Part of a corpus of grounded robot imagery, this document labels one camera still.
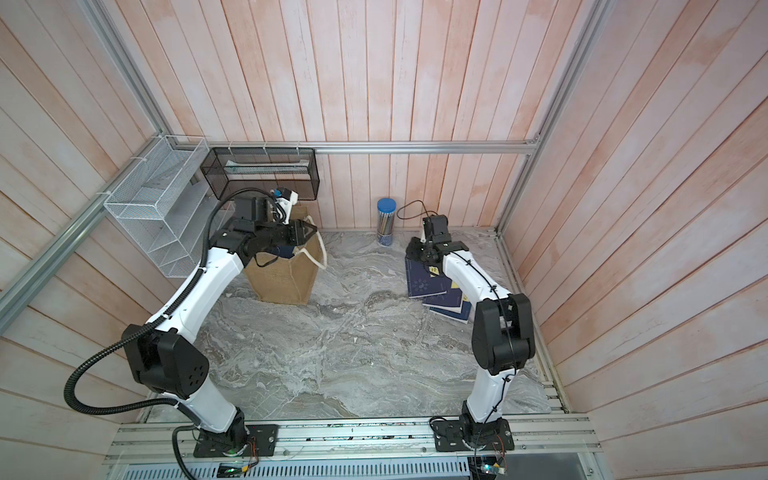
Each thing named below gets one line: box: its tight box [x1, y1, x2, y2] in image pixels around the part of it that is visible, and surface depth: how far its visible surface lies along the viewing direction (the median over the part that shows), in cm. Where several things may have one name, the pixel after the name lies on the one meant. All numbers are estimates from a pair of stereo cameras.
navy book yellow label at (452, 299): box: [422, 288, 463, 313], surface depth 99 cm
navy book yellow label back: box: [405, 257, 452, 299], surface depth 105 cm
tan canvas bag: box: [244, 206, 327, 305], surface depth 92 cm
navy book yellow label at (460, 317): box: [429, 295, 472, 324], surface depth 97 cm
